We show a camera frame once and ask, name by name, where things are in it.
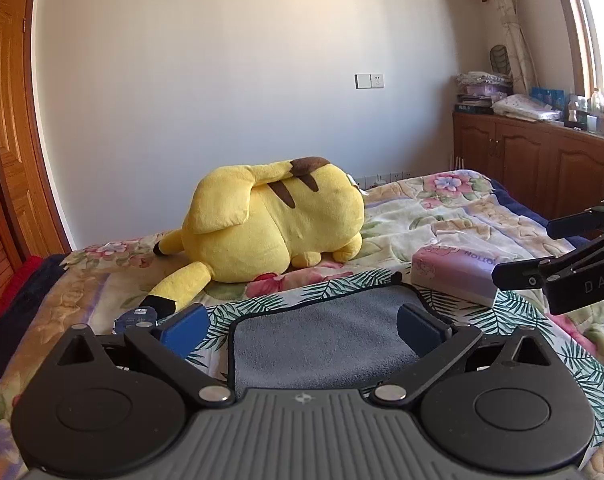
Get low wall sockets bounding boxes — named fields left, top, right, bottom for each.
left=354, top=169, right=413, bottom=190

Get leaf print cloth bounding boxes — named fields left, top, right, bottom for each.
left=184, top=267, right=604, bottom=463

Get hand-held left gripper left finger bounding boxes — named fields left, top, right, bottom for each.
left=56, top=303, right=235, bottom=409

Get red blanket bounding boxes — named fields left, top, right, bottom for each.
left=0, top=255, right=43, bottom=342

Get wooden window frame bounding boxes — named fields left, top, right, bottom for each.
left=551, top=0, right=604, bottom=107

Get woven hand fan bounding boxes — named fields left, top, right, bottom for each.
left=489, top=44, right=513, bottom=79

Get group of bottles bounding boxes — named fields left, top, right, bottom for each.
left=566, top=87, right=604, bottom=137

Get blue boxes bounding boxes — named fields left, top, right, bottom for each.
left=530, top=86, right=567, bottom=111

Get blue labelled packet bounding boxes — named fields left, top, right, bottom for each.
left=112, top=308, right=161, bottom=337

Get floral quilt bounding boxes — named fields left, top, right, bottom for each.
left=0, top=170, right=604, bottom=480

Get stack of folded cloths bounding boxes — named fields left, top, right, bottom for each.
left=455, top=71, right=514, bottom=99

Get floral curtain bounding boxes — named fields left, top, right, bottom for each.
left=474, top=0, right=539, bottom=97

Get wooden cabinet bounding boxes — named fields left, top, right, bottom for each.
left=452, top=111, right=604, bottom=222

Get grey towel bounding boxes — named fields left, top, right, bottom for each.
left=228, top=271, right=456, bottom=402

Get white bagged bedding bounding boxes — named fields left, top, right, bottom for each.
left=490, top=93, right=564, bottom=124

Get dark blue bedsheet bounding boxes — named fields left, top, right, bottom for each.
left=0, top=254, right=68, bottom=403

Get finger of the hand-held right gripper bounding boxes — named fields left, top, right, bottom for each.
left=491, top=255, right=559, bottom=293
left=547, top=196, right=604, bottom=242

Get pink tissue packet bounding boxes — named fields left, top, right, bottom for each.
left=410, top=245, right=501, bottom=309

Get yellow plush toy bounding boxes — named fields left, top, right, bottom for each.
left=140, top=156, right=367, bottom=317

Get stack of books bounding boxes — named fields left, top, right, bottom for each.
left=454, top=93, right=496, bottom=115

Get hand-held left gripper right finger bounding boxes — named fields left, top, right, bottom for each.
left=370, top=303, right=554, bottom=409

